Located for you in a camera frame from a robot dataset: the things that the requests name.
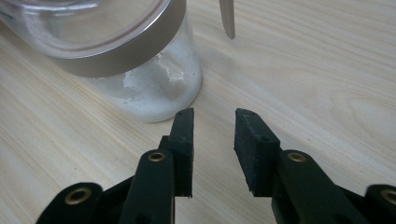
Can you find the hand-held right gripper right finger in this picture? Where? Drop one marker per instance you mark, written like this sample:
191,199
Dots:
258,155

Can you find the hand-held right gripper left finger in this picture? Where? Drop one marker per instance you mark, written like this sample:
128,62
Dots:
182,155

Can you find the glass jar with white powder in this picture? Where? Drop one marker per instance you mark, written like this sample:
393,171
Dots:
155,96

